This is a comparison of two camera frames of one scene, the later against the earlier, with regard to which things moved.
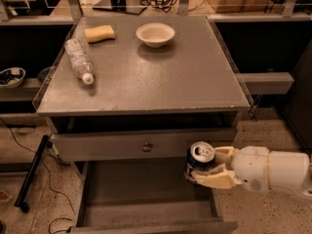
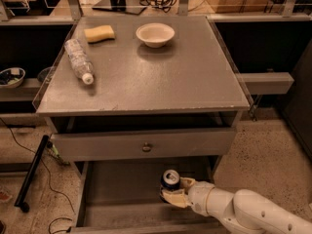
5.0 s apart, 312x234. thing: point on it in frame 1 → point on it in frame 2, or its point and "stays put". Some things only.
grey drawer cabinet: (139, 89) stays put
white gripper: (251, 167) → (200, 194)
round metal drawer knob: (146, 148) stays put
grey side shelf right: (267, 83) stays put
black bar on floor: (19, 202) stays put
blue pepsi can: (200, 155) → (170, 179)
